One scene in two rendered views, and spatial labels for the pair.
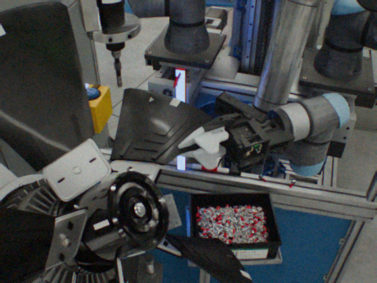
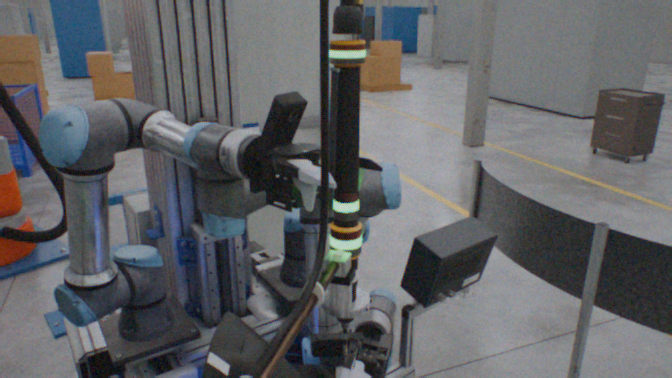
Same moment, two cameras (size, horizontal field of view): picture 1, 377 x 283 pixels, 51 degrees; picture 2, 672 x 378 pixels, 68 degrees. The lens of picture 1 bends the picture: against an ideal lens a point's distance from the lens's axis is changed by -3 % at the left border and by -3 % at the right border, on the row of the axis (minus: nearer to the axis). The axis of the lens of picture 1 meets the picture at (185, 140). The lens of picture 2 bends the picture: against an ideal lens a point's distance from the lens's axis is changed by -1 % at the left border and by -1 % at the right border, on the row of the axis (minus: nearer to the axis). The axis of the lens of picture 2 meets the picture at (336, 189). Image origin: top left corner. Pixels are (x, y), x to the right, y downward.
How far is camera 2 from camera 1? 62 cm
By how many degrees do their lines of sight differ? 49
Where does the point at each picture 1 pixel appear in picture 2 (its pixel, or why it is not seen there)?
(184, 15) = (151, 293)
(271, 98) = (333, 320)
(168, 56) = (146, 347)
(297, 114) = (380, 317)
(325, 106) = (385, 301)
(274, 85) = not seen: hidden behind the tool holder
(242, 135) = (369, 355)
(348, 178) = not seen: outside the picture
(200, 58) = (184, 331)
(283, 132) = (384, 336)
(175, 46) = (147, 332)
